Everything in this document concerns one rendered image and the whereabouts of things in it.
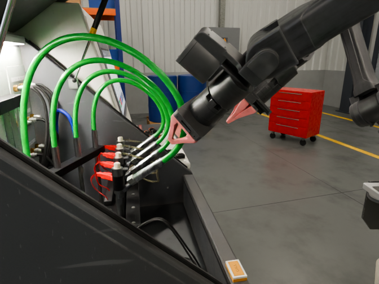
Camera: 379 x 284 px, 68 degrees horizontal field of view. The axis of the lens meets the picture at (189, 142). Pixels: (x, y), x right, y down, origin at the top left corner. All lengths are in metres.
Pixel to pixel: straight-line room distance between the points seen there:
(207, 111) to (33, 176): 0.28
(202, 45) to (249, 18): 7.64
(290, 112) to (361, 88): 3.90
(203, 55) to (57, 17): 0.69
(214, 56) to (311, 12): 0.14
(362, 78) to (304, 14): 0.59
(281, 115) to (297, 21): 4.56
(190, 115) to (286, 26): 0.21
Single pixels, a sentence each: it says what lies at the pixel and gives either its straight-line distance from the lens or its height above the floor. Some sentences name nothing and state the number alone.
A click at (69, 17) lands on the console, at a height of 1.50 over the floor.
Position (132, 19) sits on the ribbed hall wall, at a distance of 7.19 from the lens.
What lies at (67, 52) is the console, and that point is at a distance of 1.05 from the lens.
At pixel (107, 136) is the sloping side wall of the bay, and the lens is 1.03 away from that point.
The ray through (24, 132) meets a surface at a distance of 0.73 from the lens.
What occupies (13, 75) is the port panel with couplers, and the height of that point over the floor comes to 1.33.
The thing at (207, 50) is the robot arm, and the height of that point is 1.39.
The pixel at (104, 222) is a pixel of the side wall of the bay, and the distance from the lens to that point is 0.39.
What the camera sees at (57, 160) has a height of 1.12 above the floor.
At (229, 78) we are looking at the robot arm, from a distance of 0.45.
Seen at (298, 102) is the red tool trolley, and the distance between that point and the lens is 4.77.
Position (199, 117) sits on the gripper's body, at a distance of 0.50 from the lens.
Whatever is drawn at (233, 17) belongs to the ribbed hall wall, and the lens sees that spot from 7.87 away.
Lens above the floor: 1.39
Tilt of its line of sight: 17 degrees down
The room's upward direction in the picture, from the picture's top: straight up
